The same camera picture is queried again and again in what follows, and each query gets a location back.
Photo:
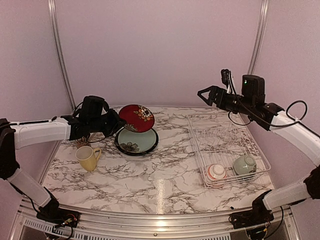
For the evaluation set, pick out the black striped rim plate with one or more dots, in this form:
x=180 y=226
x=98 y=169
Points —
x=156 y=143

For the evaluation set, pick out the left aluminium frame post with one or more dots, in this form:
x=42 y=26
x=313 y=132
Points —
x=59 y=52

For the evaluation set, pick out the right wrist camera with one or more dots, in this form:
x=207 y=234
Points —
x=226 y=79

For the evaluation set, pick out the aluminium frame post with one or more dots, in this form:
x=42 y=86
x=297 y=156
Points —
x=260 y=34
x=59 y=52

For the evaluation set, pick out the front aluminium table rail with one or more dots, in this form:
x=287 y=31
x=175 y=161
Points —
x=104 y=225

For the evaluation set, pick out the white red patterned bowl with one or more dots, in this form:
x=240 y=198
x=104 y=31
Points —
x=215 y=172

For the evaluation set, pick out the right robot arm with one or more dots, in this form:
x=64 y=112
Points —
x=271 y=117

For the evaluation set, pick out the pale green bowl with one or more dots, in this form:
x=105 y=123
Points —
x=245 y=164

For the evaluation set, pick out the white wire dish rack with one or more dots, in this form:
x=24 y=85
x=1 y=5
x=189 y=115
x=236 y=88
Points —
x=217 y=140

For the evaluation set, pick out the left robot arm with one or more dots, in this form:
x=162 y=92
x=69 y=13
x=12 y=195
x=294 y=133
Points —
x=92 y=115

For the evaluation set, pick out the right aluminium frame post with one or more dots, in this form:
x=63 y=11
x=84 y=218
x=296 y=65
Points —
x=260 y=34

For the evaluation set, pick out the red floral plate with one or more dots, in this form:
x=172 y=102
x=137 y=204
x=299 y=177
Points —
x=139 y=119

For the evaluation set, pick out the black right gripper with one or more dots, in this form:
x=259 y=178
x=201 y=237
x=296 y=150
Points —
x=215 y=90

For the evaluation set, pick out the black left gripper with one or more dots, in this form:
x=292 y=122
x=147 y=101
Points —
x=117 y=124

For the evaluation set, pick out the yellow ceramic mug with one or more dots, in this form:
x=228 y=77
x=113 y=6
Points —
x=88 y=157

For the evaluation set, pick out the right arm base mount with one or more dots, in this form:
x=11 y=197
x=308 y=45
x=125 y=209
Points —
x=259 y=214

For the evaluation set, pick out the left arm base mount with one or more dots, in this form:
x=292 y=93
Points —
x=57 y=215

